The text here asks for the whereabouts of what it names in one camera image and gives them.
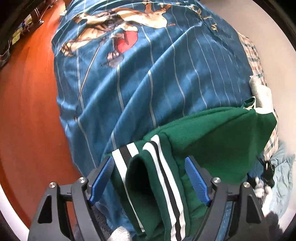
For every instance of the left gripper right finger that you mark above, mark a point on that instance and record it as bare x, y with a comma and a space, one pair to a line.
233, 211

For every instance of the light blue folded duvet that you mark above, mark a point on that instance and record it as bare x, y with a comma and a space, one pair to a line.
277, 198

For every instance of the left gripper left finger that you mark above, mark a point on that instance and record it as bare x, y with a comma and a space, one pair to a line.
51, 221

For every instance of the white fluffy pillow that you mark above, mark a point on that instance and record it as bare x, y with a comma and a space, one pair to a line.
263, 103

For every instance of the green white varsity jacket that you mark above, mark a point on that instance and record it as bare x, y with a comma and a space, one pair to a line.
149, 175

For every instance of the blue striped bed sheet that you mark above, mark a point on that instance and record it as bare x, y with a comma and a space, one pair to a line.
125, 68

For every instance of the plaid checkered blanket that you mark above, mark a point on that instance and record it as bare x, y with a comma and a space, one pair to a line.
257, 70

